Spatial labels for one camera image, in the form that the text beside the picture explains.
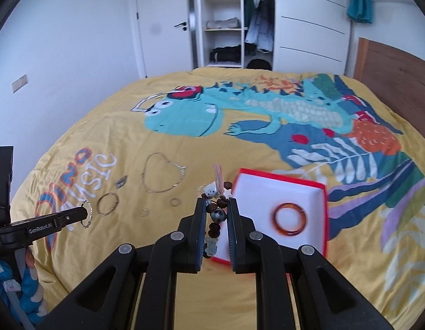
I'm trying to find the folded beige clothes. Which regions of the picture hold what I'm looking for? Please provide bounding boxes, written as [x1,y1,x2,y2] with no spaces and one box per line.
[205,17,241,30]

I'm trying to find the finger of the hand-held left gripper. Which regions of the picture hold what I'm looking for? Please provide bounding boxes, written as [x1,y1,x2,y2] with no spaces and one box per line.
[56,205,89,232]

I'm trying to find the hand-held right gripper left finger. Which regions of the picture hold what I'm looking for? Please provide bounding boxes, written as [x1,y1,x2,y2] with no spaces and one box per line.
[37,197,208,330]

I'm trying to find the black bag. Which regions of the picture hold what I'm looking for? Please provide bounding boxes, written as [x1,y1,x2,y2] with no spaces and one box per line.
[246,59,271,71]

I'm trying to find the blue white patterned clothing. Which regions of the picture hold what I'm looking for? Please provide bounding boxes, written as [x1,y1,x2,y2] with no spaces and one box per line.
[0,247,49,327]

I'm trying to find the yellow dinosaur printed blanket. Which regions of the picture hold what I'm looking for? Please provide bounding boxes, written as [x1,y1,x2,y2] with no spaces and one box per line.
[11,68,425,330]

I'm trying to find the amber bangle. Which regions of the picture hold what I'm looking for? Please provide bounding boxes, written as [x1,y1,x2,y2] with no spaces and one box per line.
[271,202,308,237]

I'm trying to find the red box with white inside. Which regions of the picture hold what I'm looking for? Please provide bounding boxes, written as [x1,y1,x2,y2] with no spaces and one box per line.
[207,168,328,266]

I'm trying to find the wall light switch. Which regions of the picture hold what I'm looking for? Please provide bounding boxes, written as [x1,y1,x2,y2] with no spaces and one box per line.
[11,74,29,94]

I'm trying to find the white door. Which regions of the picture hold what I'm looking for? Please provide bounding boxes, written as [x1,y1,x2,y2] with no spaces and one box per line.
[134,0,194,78]

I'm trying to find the thin silver bangle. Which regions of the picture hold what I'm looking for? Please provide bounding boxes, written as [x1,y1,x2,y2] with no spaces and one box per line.
[97,192,120,217]

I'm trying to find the silver chain necklace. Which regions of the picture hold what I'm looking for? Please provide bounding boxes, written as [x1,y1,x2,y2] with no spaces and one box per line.
[141,152,188,193]

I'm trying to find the white wardrobe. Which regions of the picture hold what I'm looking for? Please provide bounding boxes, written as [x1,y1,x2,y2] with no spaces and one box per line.
[192,0,352,76]

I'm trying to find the twisted silver bangle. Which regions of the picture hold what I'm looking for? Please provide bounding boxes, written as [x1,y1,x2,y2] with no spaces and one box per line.
[79,199,93,229]

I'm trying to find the brown beaded bracelet with charms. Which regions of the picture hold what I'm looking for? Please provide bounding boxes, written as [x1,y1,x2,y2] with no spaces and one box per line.
[198,162,234,259]

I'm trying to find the wooden headboard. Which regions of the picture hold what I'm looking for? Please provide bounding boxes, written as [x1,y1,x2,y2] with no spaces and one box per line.
[353,37,425,124]

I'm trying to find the hanging coats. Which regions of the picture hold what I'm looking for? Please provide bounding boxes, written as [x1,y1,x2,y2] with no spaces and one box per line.
[244,0,273,54]

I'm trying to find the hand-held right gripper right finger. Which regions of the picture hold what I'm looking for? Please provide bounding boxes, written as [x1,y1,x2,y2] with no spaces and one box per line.
[227,197,395,330]

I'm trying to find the folded black clothes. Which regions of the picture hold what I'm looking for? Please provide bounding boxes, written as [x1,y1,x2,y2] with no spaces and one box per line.
[210,45,242,65]

